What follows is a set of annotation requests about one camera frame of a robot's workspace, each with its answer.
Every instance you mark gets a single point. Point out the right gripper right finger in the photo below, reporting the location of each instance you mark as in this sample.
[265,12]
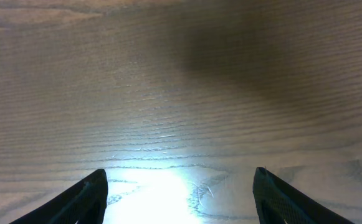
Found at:
[277,202]

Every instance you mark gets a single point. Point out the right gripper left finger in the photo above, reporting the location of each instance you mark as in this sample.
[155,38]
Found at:
[83,203]

